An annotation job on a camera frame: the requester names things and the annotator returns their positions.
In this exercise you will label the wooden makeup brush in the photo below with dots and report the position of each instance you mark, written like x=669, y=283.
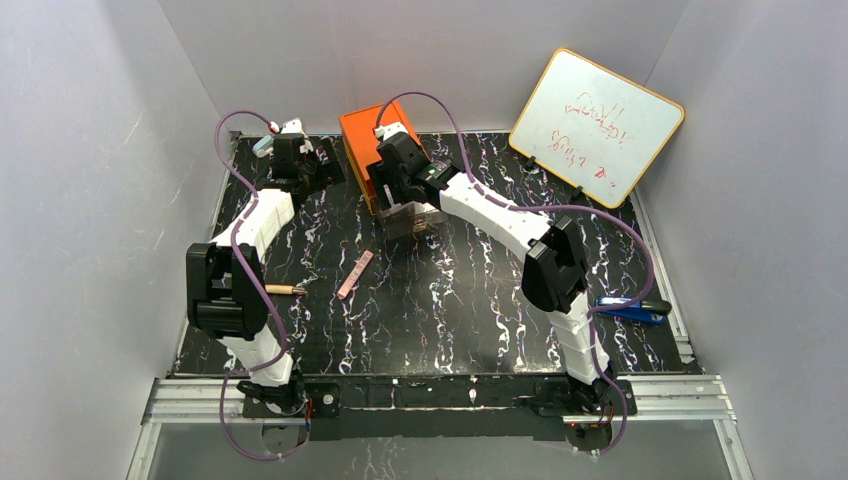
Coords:
x=277, y=289

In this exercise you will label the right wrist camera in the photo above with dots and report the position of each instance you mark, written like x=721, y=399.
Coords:
x=384, y=132

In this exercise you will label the aluminium rail frame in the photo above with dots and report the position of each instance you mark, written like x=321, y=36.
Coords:
x=428, y=406

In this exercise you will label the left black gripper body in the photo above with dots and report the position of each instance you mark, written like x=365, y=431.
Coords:
x=318, y=171

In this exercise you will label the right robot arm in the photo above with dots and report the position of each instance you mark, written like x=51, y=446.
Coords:
x=552, y=255

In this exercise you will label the blue black stapler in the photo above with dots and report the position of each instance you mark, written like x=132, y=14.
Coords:
x=652, y=312

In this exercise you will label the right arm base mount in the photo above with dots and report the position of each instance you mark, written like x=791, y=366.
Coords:
x=565, y=397

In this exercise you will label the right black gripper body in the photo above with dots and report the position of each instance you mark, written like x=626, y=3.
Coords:
x=385, y=183

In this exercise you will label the clear plastic drawer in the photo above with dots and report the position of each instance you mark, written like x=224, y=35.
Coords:
x=407, y=219

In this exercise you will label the yellow framed whiteboard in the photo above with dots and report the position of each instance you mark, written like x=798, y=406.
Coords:
x=593, y=128

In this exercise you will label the pink lipstick box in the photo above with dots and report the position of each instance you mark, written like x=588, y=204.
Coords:
x=353, y=277

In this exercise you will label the orange drawer organizer box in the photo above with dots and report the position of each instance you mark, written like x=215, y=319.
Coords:
x=361, y=144

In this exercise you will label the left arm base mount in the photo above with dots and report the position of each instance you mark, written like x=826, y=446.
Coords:
x=297, y=399

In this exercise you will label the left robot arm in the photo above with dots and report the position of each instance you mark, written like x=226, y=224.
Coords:
x=227, y=296

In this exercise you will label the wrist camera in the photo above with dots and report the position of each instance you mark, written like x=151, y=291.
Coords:
x=384, y=132
x=294, y=126

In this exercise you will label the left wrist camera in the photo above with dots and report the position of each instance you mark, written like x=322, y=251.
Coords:
x=294, y=126

